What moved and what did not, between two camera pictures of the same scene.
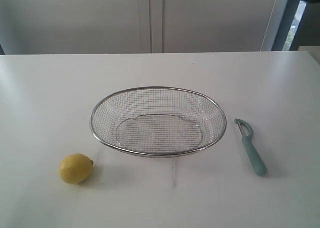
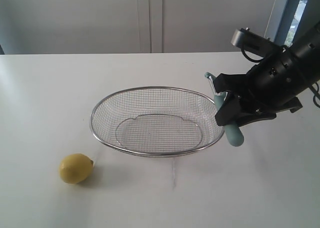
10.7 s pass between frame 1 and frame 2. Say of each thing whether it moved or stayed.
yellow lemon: stayed
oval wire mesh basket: stayed
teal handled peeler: moved
